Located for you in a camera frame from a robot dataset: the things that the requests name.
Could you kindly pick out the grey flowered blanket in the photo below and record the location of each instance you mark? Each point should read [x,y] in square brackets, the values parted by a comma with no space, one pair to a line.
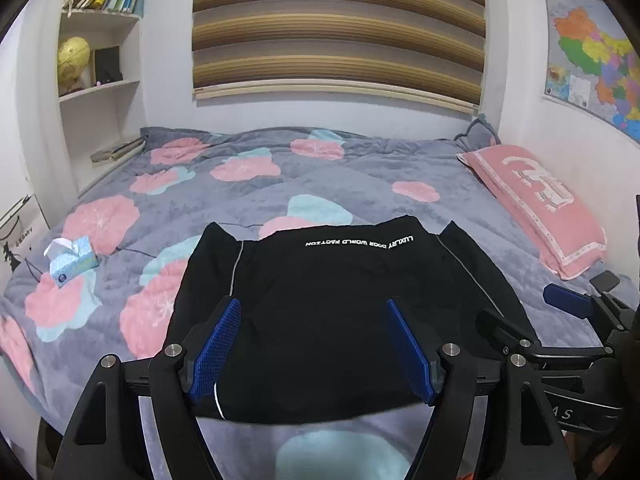
[375,180]

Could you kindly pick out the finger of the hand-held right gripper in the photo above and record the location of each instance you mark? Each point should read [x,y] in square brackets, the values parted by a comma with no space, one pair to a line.
[505,330]
[567,301]

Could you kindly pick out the yellow globe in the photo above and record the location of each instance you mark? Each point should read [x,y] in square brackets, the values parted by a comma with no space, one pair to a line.
[72,57]

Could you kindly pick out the flat lying books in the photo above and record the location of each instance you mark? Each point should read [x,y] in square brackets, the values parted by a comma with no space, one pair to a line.
[117,151]

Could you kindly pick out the black jacket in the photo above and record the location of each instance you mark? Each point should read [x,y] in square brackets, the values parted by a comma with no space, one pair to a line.
[320,310]

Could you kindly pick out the striped window blind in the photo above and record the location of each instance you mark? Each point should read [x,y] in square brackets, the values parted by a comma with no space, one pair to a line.
[340,25]

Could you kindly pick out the white bookshelf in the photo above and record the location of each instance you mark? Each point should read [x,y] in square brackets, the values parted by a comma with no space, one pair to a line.
[115,110]

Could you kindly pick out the pink pillow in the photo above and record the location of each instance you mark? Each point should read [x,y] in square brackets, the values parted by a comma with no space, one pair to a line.
[530,195]

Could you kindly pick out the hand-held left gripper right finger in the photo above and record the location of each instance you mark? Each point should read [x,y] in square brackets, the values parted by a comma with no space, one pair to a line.
[410,350]

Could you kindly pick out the colourful wall map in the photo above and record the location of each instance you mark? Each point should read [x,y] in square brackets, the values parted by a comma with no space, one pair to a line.
[595,60]

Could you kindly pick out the blue tissue box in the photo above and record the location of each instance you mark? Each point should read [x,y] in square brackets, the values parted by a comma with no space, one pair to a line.
[75,262]

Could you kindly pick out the grey pillow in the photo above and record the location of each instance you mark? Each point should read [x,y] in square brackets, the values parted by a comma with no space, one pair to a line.
[482,135]

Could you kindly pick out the black picture frame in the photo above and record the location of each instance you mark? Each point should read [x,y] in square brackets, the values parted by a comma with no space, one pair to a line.
[107,62]

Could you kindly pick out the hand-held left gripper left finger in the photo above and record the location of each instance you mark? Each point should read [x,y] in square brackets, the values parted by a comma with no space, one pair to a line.
[215,350]

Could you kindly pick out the white printed paper bag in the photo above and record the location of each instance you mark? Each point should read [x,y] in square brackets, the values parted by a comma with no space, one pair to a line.
[20,240]

